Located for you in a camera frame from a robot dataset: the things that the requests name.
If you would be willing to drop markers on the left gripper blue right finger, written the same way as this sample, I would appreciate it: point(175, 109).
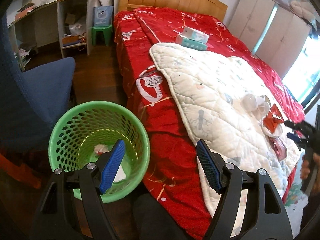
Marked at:
point(210, 165)

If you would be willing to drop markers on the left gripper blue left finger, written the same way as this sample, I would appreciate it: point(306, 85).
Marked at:
point(109, 164)

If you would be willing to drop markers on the red white wrapper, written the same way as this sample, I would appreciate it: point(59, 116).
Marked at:
point(100, 149)

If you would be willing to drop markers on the white plastic bowl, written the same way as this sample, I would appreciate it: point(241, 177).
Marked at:
point(276, 134)

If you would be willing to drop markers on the pink paper package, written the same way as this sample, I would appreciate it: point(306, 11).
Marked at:
point(278, 147)

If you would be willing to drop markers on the orange red foil bag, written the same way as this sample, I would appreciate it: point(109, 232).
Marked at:
point(273, 119)

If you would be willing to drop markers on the clear plastic cup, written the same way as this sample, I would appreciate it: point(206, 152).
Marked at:
point(252, 103)

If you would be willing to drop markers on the person's right hand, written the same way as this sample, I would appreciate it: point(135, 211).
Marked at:
point(305, 170)

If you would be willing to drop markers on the red patterned duvet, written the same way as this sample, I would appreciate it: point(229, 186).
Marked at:
point(138, 30)

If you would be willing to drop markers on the green plastic mesh wastebasket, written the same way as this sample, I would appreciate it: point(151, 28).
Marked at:
point(90, 129)

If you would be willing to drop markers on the white quilted blanket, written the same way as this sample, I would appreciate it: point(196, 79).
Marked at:
point(206, 90)

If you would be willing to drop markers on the blue office chair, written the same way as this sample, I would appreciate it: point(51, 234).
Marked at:
point(31, 101)

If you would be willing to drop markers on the white wardrobe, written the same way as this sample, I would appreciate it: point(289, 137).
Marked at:
point(272, 33)

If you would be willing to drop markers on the green plastic stool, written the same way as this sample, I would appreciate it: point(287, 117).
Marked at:
point(104, 31)

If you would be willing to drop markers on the teal tissue box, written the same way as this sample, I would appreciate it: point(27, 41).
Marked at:
point(186, 42)

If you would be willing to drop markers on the blue paper bag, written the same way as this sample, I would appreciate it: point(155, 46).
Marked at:
point(102, 16)

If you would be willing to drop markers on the white tissue pack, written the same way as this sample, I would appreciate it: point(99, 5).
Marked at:
point(195, 35)

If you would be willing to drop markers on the white shelf desk unit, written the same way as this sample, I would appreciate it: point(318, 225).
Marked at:
point(67, 23)

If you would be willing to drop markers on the window with dark frame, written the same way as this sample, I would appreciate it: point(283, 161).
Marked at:
point(304, 73)

